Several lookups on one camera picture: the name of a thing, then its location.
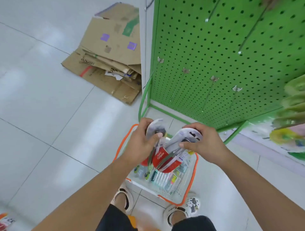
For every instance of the person's left hand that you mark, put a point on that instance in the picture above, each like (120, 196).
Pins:
(138, 145)

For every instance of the person's right hand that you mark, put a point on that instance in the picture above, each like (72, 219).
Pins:
(212, 145)

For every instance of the bundle of clear kids toothbrushes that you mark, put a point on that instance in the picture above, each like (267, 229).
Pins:
(143, 172)

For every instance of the pile of red grey toothbrush packs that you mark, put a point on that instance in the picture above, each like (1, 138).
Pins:
(164, 159)

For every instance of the teal multi toothbrush pack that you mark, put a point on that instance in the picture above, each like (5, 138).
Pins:
(169, 181)

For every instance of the white orange shopping basket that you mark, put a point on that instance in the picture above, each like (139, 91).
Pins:
(157, 190)

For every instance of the green pegboard display rack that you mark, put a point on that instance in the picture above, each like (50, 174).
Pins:
(214, 57)

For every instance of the person's right forearm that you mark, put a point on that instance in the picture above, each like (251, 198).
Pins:
(267, 190)

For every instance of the person's left forearm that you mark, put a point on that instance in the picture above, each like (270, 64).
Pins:
(86, 195)

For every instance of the white clog shoe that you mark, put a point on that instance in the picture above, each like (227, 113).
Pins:
(122, 200)
(183, 207)

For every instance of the yellow plastic stool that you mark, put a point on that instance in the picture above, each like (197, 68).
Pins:
(135, 223)

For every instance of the black shorts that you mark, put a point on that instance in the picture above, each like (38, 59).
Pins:
(114, 222)

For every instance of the row of green pink packs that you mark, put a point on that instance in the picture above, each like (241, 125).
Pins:
(288, 114)

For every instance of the pile of flattened cardboard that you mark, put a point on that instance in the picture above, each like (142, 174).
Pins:
(105, 57)

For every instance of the small red packet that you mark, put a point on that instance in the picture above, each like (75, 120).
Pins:
(5, 221)

